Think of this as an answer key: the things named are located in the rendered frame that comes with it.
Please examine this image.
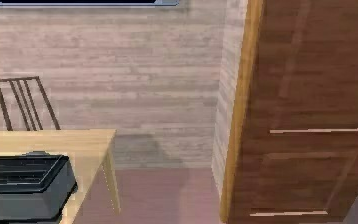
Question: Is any light wooden table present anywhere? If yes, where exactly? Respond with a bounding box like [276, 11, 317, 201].
[0, 129, 122, 224]

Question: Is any brown wooden room door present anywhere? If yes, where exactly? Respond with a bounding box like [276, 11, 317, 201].
[219, 0, 358, 224]

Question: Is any grey black toaster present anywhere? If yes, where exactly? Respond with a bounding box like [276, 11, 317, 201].
[0, 151, 79, 224]

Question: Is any dark brown slatted chair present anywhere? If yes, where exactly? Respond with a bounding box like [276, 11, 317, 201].
[0, 76, 62, 132]

